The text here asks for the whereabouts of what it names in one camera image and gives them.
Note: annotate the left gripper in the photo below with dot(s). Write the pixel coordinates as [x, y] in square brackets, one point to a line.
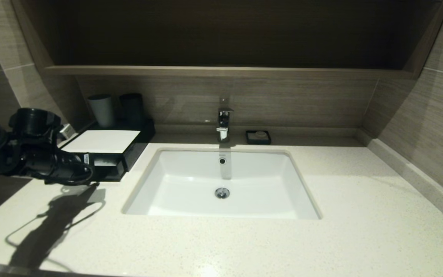
[56, 163]

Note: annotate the black amenity tray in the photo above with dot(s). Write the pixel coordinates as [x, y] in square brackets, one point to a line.
[110, 173]

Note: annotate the white rectangular plate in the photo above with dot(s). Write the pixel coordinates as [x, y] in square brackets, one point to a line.
[102, 141]

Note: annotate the black amenity box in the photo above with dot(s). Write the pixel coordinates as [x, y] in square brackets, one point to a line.
[139, 144]

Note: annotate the grey plastic cup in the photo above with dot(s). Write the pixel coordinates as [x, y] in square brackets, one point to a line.
[101, 110]

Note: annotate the black plastic cup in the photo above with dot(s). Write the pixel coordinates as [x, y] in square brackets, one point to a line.
[131, 109]

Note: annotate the chrome sink drain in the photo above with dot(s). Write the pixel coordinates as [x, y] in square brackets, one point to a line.
[222, 193]

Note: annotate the chrome faucet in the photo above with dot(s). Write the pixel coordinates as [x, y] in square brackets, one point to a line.
[223, 121]

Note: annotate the white sink basin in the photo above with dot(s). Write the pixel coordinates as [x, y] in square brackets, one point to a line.
[260, 184]

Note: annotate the round soap bar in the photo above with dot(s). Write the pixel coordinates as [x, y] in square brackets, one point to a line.
[260, 134]

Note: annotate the black soap dish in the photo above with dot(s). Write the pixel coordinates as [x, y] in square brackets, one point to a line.
[267, 139]

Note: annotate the wooden wall shelf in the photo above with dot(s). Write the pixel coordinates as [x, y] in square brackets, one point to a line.
[283, 72]

